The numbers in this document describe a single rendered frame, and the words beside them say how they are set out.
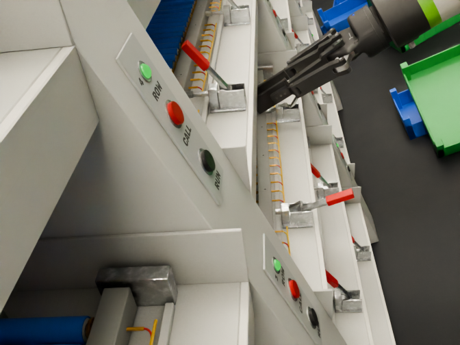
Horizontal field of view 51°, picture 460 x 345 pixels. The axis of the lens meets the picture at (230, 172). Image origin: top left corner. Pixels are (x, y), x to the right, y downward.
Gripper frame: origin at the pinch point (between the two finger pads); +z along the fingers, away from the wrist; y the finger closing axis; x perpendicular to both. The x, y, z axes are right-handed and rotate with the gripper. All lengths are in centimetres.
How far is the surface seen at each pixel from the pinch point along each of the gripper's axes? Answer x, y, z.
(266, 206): -1.9, -26.3, 2.5
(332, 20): -54, 153, -2
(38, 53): 32, -53, -7
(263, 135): -1.8, -8.8, 2.9
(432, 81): -54, 63, -24
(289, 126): -6.1, -3.0, 0.3
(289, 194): -5.6, -21.3, 1.0
